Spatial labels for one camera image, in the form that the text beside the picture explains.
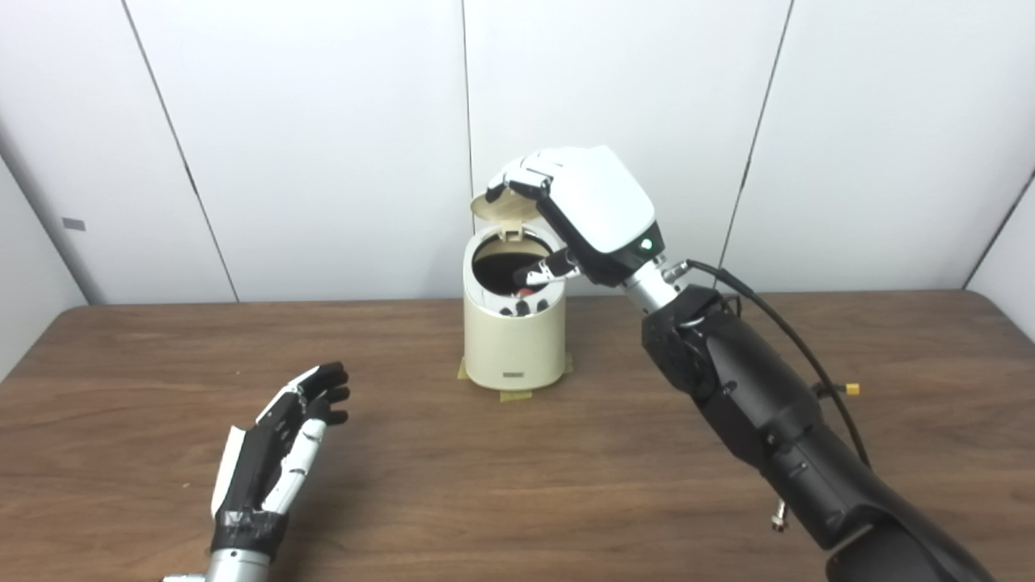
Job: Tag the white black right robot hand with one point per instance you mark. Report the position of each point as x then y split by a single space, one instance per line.
598 206

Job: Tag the cream-colored bin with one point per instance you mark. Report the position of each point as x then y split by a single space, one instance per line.
514 347

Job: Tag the round cream bin lid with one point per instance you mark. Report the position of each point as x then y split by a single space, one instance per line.
505 217

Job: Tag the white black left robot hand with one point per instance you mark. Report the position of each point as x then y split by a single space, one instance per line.
255 477

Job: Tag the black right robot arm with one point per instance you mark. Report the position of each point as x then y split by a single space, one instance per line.
768 412

